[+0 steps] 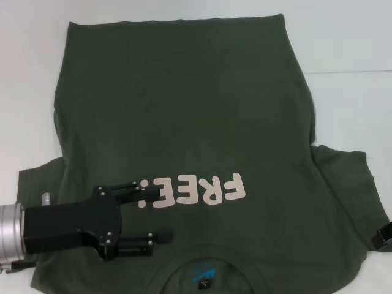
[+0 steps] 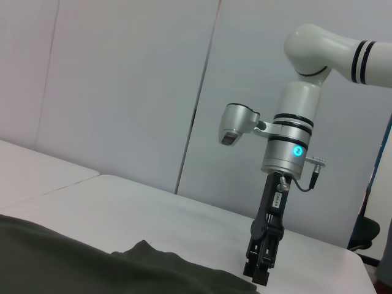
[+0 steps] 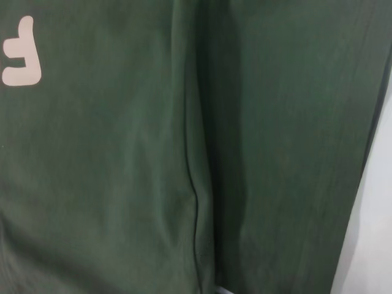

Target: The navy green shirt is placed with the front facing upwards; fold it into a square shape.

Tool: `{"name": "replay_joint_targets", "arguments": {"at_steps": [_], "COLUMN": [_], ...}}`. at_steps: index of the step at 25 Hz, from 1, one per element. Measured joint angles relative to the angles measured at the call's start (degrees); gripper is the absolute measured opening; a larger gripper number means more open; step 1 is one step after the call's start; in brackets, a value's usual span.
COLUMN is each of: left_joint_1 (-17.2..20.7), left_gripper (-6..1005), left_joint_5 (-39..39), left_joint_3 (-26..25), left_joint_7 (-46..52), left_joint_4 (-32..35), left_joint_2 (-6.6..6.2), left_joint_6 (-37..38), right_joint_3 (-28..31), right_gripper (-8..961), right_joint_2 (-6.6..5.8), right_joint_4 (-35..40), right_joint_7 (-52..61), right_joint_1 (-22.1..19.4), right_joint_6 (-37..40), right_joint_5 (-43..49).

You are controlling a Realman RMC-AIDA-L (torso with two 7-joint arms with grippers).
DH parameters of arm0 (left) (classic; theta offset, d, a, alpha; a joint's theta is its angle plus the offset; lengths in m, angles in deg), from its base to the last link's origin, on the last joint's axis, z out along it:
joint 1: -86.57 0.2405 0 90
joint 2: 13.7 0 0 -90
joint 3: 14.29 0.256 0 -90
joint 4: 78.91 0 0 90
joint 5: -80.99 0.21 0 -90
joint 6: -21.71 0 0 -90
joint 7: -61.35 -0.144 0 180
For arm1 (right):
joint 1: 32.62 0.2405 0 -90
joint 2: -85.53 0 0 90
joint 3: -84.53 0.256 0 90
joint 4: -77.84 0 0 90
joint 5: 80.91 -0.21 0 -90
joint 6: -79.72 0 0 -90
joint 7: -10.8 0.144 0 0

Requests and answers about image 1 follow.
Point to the silver cylindrical connector plug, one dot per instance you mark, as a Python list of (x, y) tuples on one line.
[(46, 199)]

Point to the dark green printed t-shirt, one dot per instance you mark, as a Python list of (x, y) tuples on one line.
[(183, 107)]

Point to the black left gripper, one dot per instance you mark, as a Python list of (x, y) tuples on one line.
[(70, 223)]

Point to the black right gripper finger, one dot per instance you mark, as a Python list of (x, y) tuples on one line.
[(380, 235), (386, 246)]

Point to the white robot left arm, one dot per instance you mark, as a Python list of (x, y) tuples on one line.
[(10, 229)]

